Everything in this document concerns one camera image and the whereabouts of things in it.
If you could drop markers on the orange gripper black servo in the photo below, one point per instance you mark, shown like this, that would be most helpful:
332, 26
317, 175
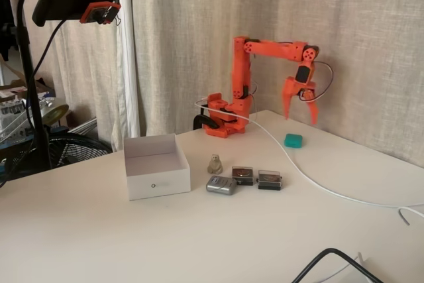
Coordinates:
293, 87

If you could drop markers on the green cube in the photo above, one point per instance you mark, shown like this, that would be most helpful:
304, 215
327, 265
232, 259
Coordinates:
293, 140

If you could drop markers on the white cardboard box bin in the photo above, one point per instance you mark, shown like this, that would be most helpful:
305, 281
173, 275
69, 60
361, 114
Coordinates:
159, 185

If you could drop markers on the black box clear lid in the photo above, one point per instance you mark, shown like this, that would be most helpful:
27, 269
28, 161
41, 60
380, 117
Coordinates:
242, 177
269, 181

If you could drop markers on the black table clamp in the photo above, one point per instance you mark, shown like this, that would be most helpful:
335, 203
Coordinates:
207, 120

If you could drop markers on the small beige bear figurine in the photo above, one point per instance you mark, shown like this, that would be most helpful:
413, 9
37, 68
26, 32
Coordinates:
215, 165

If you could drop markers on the beige curtain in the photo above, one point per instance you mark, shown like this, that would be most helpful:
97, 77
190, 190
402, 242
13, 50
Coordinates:
364, 8

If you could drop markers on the small silver tin case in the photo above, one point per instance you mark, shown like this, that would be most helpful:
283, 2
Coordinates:
220, 184

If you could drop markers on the white slatted rack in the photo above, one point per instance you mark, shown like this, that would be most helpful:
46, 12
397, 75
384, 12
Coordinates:
83, 125

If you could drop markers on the black floor fan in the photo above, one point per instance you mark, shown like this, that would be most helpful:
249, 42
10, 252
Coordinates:
76, 150

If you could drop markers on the beige round lamp head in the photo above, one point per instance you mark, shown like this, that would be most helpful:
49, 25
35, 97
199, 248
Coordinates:
56, 112

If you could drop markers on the black gooseneck stand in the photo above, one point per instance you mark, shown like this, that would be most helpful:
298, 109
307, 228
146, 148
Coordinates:
31, 74

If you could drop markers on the brown cardboard box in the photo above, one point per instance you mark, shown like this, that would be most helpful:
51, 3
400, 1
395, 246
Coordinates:
20, 79

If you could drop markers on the pile of white packages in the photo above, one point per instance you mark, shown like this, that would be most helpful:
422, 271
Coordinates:
13, 114

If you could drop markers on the dark hanging clothes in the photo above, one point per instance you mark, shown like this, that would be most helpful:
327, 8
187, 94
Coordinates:
6, 14

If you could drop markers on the overhead camera on stand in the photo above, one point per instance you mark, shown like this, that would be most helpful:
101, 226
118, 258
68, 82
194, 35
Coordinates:
92, 64

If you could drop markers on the orange camera module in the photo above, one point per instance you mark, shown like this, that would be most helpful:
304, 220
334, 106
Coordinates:
86, 14

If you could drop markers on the black camera holder bar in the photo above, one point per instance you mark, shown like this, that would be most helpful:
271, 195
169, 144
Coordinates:
63, 3

